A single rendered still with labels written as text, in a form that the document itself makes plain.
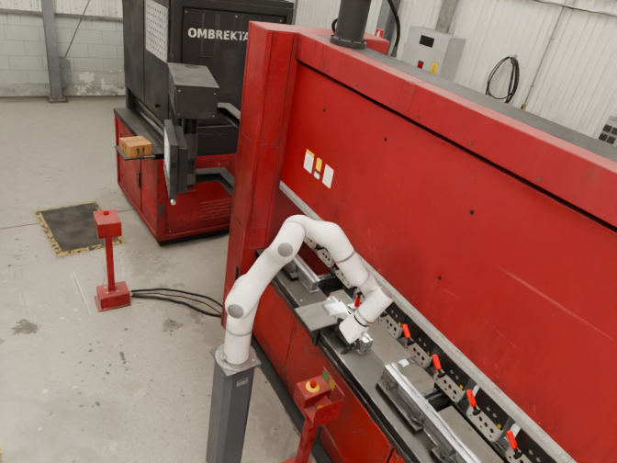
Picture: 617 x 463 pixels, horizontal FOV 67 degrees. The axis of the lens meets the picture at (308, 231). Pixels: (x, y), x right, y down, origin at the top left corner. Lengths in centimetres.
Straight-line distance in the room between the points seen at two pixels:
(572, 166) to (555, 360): 64
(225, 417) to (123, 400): 112
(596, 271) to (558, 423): 55
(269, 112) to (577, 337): 196
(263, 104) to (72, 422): 225
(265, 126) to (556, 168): 174
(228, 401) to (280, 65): 180
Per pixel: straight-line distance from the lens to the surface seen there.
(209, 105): 286
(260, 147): 290
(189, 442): 325
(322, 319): 260
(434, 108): 195
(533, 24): 675
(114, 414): 341
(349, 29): 260
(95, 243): 488
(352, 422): 269
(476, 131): 182
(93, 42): 892
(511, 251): 179
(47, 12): 851
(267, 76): 278
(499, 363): 195
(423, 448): 237
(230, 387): 233
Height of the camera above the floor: 267
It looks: 30 degrees down
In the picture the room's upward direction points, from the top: 11 degrees clockwise
